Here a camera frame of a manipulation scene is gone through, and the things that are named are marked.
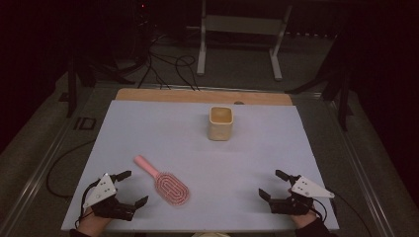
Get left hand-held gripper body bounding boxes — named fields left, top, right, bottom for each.
left=82, top=173, right=136, bottom=222

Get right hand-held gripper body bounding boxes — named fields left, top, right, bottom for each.
left=268, top=175, right=336, bottom=216

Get pink hairbrush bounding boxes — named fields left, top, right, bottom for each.
left=133, top=154, right=191, bottom=207

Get cream square cup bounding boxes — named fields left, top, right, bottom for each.
left=207, top=106, right=234, bottom=142

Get person's right hand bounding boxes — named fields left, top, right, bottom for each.
left=287, top=187, right=319, bottom=229

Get person's left hand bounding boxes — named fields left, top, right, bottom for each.
left=77, top=206, right=114, bottom=237

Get black square floor plate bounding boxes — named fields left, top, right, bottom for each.
left=73, top=117, right=98, bottom=131

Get pale blue table mat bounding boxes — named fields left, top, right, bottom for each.
left=60, top=100, right=340, bottom=233

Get black stand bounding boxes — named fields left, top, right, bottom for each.
left=58, top=55, right=136, bottom=119
left=285, top=33, right=355, bottom=132

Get wooden table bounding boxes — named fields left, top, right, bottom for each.
left=115, top=88, right=293, bottom=107

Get white metal stand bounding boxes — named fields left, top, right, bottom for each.
left=196, top=0, right=293, bottom=82

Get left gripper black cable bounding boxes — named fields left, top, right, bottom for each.
left=74, top=179, right=102, bottom=230

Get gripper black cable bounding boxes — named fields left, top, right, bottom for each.
left=74, top=179, right=102, bottom=230
left=309, top=192, right=374, bottom=237

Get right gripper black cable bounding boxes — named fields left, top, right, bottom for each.
left=309, top=192, right=374, bottom=237

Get black floor cable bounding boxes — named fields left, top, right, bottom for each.
left=45, top=139, right=97, bottom=200

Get aluminium frame rail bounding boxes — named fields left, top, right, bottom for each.
left=324, top=95, right=393, bottom=237
left=0, top=83, right=100, bottom=237

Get tangled black floor cables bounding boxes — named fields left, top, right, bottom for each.
left=137, top=33, right=201, bottom=92

